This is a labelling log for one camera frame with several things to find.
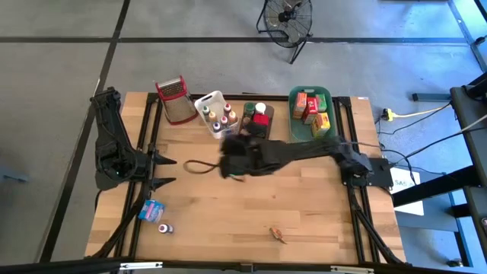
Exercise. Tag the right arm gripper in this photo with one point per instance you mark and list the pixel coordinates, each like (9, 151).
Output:
(247, 160)

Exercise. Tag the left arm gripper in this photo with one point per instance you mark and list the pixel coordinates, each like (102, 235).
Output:
(151, 167)

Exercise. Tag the red smoked paprika tin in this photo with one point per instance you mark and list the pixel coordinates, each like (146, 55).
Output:
(261, 119)

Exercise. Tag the blue food colouring bottle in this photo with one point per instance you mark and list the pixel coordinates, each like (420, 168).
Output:
(217, 126)

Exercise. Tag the orange food colouring bottle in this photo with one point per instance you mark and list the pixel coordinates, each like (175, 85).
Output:
(232, 116)

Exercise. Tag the green-lidded spice jar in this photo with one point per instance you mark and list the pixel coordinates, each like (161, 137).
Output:
(249, 109)

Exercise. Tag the white-lidded clear spice jar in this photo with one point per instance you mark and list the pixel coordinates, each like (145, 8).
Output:
(260, 107)

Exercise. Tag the red food colouring bottle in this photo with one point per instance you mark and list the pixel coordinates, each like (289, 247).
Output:
(227, 107)

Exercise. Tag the yellow food colouring bottle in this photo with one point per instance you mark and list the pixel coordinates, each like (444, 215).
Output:
(212, 116)

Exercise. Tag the orange cereal box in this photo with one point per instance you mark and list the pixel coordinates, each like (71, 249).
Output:
(300, 104)

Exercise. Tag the brown spice packet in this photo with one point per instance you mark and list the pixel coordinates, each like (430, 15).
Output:
(276, 233)

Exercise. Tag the red Froot Loops cereal box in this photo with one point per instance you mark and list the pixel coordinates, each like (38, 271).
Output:
(310, 110)

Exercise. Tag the yellow Corn Pops cereal box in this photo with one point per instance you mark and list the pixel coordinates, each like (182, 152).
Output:
(320, 125)

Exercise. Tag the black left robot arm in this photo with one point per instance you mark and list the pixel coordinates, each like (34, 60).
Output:
(110, 144)

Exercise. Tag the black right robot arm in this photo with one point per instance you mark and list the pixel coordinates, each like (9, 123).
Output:
(342, 152)

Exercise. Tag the blue and pink cereal box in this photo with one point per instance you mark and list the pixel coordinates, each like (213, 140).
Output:
(151, 210)

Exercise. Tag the grey-brown plastic bin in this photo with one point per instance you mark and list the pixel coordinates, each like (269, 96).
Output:
(271, 114)

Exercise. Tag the green plastic bin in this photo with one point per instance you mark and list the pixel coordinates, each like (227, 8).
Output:
(296, 133)

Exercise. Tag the purple food colouring bottle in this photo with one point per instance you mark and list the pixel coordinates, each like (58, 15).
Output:
(164, 228)

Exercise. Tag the white plastic bin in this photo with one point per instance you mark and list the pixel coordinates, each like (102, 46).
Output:
(207, 99)

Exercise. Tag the black floor fan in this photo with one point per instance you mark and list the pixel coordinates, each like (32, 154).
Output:
(285, 16)

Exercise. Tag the white paper sheet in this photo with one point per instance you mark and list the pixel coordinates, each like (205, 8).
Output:
(414, 207)

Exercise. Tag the blue metal bar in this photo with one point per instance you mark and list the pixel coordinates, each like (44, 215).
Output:
(430, 97)

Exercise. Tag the black metal workbench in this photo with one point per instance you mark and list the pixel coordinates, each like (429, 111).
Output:
(466, 114)

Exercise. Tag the silver metal bracket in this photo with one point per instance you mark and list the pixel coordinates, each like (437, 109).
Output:
(352, 269)
(141, 265)

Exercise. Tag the black aluminium rig frame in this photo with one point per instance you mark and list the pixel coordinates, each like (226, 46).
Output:
(347, 122)

